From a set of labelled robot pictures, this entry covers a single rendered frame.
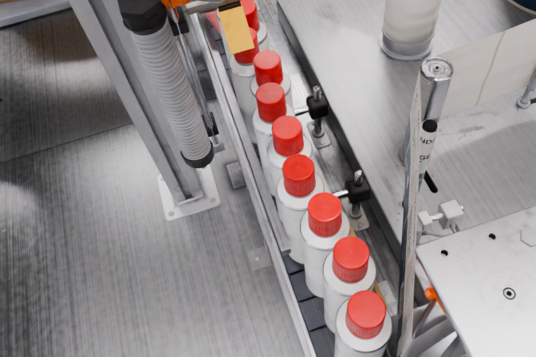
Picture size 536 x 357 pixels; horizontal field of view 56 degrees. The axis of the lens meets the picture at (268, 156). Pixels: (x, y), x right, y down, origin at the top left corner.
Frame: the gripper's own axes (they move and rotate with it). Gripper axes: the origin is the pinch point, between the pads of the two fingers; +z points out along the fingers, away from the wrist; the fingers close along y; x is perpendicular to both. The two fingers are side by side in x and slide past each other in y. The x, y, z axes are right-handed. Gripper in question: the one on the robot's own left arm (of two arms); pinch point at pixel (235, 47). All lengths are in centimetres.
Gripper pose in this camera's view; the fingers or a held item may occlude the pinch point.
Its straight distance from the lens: 84.6
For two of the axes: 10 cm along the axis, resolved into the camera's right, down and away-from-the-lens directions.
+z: 2.7, 9.1, 3.0
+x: -1.7, -2.6, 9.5
